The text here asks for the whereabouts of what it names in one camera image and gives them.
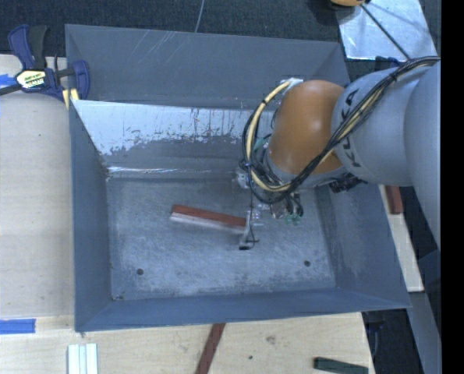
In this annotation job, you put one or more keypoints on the grey metal bin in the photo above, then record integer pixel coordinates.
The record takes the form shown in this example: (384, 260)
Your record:
(200, 271)

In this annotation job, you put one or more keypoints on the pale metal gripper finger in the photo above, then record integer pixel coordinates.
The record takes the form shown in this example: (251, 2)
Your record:
(257, 216)
(246, 237)

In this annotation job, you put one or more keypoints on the red-brown flat block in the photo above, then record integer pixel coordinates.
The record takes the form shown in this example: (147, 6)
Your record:
(210, 347)
(394, 199)
(208, 217)

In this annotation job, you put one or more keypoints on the dark green flat block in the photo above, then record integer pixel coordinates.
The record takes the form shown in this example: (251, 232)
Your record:
(338, 365)

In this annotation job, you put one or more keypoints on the black cylinder on white bracket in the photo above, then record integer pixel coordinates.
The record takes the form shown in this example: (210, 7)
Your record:
(342, 184)

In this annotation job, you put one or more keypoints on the pale wood board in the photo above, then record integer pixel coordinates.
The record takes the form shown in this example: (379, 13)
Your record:
(32, 209)

